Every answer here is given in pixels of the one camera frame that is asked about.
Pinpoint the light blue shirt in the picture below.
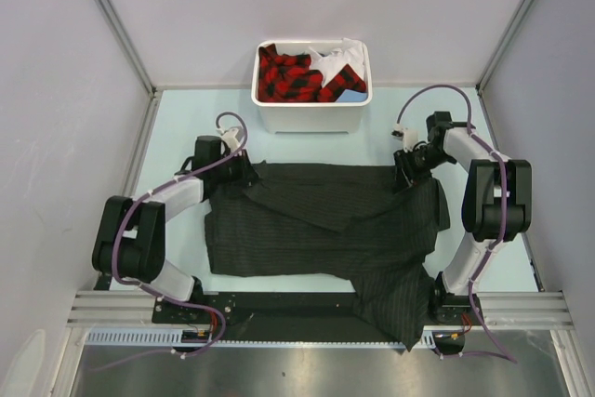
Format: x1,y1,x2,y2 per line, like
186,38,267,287
337,89,368,103

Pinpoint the dark pinstriped long sleeve shirt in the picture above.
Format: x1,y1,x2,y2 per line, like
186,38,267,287
205,163,450,349

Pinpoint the white shirt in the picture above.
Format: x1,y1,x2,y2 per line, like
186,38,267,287
308,38,365,87

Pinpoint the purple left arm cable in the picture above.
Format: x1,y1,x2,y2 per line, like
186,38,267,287
90,112,247,373

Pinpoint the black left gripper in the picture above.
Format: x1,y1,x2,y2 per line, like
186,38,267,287
212,149,262,189

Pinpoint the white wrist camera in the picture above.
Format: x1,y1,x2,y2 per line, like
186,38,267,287
391,123,419,152
218,126,245,152

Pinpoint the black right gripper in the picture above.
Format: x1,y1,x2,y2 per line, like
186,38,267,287
392,145,453,194

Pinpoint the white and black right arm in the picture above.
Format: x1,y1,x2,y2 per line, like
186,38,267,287
392,112,532,324

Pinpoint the white slotted cable duct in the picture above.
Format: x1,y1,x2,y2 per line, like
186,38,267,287
86,325,438,350

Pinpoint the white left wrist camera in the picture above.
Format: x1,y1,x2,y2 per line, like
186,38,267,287
218,126,245,152

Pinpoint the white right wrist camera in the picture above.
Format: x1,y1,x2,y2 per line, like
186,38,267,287
391,123,419,152

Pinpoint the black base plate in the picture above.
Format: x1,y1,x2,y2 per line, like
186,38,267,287
152,290,481,326

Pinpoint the white plastic bin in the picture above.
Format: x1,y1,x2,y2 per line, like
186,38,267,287
251,38,373,133

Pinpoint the red black plaid shirt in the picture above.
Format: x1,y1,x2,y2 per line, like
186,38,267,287
256,44,367,103

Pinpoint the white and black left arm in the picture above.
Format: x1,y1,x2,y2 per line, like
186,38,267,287
92,127,256,323

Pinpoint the aluminium frame rail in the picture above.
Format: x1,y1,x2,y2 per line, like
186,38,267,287
67,291,574,331

